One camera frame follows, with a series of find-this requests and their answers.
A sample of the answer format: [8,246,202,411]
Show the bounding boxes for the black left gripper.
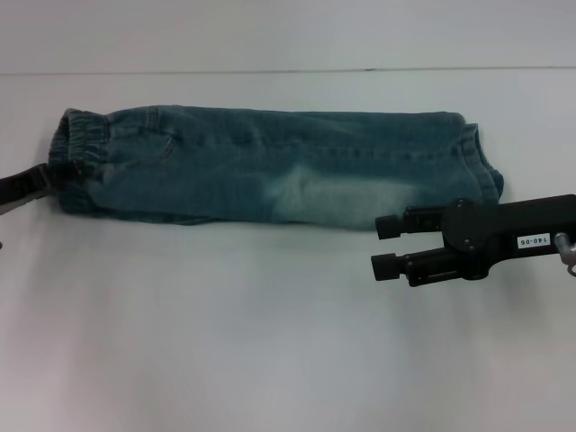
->
[0,163,52,217]

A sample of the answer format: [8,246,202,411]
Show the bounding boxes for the right gripper cable with connector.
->
[554,231,576,278]

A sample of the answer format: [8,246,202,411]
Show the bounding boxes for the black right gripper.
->
[369,193,576,288]

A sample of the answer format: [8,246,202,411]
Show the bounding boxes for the blue denim shorts with cartoon print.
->
[48,104,506,234]

